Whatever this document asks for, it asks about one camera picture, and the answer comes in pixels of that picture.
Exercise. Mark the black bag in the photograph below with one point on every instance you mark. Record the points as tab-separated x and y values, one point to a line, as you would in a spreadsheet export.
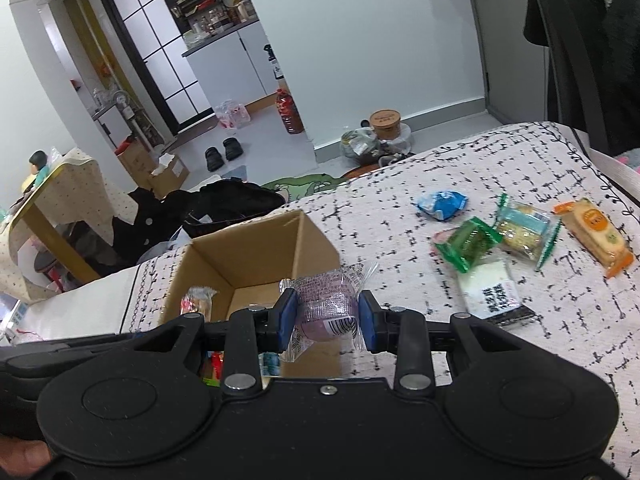
225	205

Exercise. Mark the pack of water bottles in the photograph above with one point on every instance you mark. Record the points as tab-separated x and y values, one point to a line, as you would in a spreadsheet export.
232	115

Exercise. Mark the brown paper cup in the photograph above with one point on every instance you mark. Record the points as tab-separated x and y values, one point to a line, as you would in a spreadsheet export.
385	122

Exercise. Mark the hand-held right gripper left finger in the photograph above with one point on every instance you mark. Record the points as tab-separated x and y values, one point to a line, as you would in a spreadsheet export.
287	317

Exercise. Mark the black slipper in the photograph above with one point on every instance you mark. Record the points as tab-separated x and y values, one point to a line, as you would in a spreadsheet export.
214	157
232	147

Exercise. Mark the blue snack packet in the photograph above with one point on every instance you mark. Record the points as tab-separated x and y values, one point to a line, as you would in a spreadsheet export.
442	205

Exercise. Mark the plastic trash bag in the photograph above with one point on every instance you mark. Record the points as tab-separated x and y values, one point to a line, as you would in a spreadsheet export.
360	142

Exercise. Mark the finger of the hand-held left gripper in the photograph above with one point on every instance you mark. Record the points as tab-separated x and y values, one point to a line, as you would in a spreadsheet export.
90	346

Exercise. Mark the doll figure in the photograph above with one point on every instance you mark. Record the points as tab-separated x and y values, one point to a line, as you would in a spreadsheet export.
37	165

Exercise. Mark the glass sliding door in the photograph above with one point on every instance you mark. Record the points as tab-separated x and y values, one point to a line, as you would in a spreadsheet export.
155	50

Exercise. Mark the purple snack packet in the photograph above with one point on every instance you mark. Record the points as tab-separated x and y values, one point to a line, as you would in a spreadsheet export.
325	305

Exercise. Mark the black and white snack packet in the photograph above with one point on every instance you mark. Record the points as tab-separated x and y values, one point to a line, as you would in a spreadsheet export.
495	290

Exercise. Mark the black spray bottle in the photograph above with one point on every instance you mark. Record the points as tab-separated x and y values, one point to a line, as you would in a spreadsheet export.
272	62

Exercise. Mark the grey door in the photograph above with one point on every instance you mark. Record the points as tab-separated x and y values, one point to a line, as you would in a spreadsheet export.
505	35

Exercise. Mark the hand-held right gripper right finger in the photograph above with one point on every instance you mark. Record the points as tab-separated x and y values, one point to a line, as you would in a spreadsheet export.
367	322

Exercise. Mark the red snack packet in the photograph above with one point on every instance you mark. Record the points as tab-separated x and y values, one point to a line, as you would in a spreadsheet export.
197	302

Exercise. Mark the wooden table with cloth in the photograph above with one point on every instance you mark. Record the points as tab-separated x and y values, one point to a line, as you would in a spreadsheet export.
65	195

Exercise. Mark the green-edged cracker packet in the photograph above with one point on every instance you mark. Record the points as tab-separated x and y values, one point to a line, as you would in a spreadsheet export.
525	230

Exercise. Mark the black coat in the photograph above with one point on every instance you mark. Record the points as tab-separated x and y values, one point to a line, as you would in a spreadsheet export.
622	35

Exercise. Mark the green snack packet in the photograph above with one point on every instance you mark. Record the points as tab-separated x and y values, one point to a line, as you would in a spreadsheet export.
470	242

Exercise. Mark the pink plush item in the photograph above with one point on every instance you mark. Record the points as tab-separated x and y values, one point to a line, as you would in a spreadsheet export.
630	160

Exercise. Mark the row of bottles on counter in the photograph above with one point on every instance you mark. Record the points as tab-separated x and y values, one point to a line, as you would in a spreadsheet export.
215	17

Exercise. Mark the plain cardboard box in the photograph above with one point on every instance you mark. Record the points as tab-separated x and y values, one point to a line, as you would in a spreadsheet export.
135	157

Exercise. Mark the pile of dark clothes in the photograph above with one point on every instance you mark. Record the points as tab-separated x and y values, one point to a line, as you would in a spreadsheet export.
140	220

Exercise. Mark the grey sneaker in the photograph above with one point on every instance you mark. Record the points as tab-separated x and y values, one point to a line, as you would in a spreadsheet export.
392	157

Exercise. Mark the yellow table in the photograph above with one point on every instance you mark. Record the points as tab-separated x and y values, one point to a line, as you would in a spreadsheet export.
55	240

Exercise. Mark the green frog floor mat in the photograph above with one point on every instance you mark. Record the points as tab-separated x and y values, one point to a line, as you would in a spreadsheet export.
300	185

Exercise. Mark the grey chair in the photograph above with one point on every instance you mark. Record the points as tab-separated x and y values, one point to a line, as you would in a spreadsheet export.
570	60

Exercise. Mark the person's left hand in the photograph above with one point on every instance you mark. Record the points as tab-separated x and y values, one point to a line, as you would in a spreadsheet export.
22	455

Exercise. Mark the orange cracker packet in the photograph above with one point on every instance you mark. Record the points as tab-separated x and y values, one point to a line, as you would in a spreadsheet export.
595	235

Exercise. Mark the white bedsheet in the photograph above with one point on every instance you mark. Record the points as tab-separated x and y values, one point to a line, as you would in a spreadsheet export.
75	310

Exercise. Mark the small cardboard box with paper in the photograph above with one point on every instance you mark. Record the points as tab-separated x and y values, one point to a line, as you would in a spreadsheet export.
167	175

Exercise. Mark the white kitchen cabinet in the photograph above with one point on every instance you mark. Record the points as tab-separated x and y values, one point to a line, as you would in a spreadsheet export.
230	65

